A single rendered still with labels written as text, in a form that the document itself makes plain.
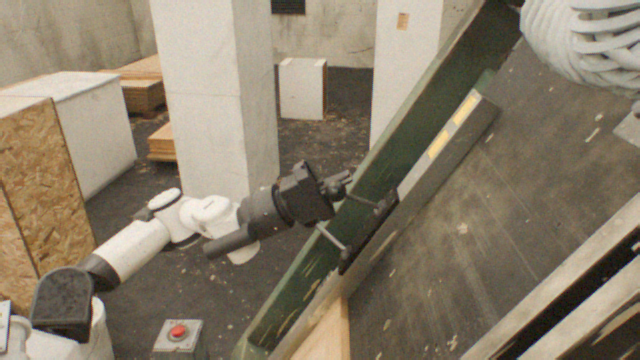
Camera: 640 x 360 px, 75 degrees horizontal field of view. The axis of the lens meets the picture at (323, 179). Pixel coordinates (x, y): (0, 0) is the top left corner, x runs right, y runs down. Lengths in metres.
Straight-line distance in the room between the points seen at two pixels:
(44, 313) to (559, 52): 0.87
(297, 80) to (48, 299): 4.96
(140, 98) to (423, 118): 5.42
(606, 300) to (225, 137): 2.93
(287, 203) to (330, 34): 8.06
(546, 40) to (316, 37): 8.54
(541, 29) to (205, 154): 3.05
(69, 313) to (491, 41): 0.96
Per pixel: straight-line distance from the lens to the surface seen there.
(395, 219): 0.77
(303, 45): 8.88
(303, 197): 0.74
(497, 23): 0.94
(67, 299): 0.93
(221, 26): 2.92
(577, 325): 0.36
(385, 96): 4.32
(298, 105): 5.74
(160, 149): 4.66
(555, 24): 0.30
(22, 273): 2.81
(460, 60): 0.94
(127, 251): 0.99
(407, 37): 4.20
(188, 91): 3.13
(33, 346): 0.88
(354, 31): 8.68
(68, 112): 4.06
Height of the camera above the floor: 1.91
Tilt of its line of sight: 27 degrees down
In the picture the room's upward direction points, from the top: straight up
